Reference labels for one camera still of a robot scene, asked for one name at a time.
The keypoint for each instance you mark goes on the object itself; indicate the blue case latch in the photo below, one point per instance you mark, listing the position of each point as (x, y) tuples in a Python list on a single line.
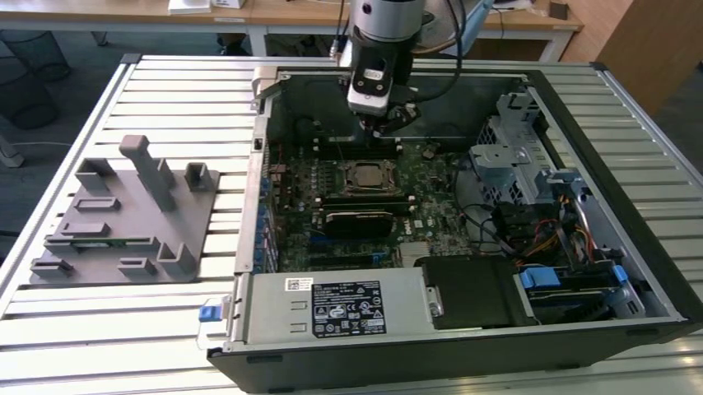
[(209, 313)]

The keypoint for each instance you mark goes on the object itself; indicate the CPU socket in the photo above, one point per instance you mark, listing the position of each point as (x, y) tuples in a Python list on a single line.
[(369, 192)]

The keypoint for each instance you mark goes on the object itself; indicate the black RAM slot bank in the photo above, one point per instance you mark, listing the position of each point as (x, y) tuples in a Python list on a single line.
[(362, 203), (351, 151)]

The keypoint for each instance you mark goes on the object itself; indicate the small silver heat sink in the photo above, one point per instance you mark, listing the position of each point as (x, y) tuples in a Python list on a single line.
[(415, 253)]

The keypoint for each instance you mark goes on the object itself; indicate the black graphics card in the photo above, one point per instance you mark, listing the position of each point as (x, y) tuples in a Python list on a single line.
[(357, 226)]

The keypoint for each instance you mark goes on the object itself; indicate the thin metal locking lever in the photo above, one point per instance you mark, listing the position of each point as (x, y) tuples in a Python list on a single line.
[(342, 153)]

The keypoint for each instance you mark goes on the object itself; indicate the grey furniture leg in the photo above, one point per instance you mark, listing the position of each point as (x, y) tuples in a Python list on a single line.
[(11, 156)]

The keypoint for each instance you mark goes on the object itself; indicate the small dark box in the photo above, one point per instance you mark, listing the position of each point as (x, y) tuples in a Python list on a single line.
[(558, 10)]

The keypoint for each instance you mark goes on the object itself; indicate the green motherboard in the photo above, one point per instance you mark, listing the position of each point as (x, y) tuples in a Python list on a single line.
[(439, 214)]

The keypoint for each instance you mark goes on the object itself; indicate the black open PC case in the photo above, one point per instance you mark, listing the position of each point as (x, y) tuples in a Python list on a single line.
[(385, 366)]

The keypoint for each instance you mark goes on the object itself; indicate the silver square CPU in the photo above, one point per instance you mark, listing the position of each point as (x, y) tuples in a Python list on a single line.
[(369, 175)]

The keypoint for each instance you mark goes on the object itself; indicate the white box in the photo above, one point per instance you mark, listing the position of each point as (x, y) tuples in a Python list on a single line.
[(229, 3), (190, 6)]

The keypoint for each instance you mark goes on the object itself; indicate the blue disk carrier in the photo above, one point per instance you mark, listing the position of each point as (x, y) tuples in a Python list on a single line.
[(539, 279)]

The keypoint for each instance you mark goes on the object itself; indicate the metal drive cage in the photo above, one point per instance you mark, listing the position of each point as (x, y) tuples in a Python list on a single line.
[(494, 164)]

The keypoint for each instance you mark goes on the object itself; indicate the blue plastic tab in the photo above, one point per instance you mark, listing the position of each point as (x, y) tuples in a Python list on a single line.
[(619, 275)]

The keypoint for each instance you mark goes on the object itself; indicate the grey plastic parts rack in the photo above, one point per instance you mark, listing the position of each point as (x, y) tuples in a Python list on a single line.
[(138, 247)]

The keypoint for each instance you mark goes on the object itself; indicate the wooden cabinet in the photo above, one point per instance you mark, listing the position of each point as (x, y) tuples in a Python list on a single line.
[(649, 49)]

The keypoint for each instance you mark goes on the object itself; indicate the silver power supply unit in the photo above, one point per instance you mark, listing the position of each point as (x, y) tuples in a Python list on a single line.
[(275, 312)]

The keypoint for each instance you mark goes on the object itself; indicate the black mesh waste bin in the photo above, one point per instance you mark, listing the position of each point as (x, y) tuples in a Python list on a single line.
[(33, 103), (33, 53)]

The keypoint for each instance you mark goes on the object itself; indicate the white wrist camera black plate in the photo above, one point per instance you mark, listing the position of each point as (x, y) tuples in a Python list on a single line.
[(369, 103)]

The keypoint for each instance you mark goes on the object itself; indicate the wooden desk white frame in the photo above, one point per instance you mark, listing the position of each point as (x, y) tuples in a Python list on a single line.
[(138, 18)]

